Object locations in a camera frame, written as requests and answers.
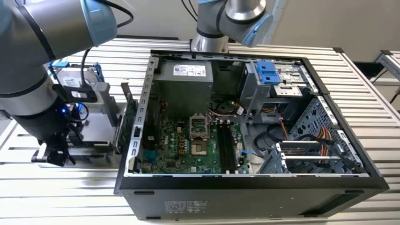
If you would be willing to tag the metal disk bay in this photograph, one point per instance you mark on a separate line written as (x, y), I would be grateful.
(300, 143)

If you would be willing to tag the green motherboard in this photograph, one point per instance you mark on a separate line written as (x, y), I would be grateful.
(175, 152)

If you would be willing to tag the hard disk in blue carrier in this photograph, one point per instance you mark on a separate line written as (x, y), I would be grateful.
(72, 79)

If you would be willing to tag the grey plastic parts rack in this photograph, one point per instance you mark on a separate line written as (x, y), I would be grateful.
(101, 90)

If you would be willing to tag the metal drive cage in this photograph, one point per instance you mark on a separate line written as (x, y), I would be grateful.
(288, 90)

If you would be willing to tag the blue drive bay latch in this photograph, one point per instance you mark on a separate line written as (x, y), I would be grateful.
(265, 72)

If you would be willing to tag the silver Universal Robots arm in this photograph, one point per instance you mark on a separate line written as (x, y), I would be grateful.
(47, 35)

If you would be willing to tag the black open PC case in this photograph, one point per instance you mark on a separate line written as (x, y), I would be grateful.
(219, 204)

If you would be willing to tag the graphics card with black cooler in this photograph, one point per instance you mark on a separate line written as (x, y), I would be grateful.
(128, 122)

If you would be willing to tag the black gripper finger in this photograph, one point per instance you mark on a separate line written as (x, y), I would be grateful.
(57, 154)

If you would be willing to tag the teal board connector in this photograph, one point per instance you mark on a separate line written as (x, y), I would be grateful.
(151, 156)

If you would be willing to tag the RAM slot with white clips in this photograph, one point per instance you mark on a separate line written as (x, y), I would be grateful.
(224, 145)
(232, 145)

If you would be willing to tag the small metal slat table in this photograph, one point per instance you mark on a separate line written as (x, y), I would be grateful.
(387, 56)

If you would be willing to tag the grey power supply unit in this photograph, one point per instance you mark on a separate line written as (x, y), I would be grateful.
(184, 98)

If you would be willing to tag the CPU socket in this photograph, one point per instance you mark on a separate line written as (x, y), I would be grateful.
(199, 147)

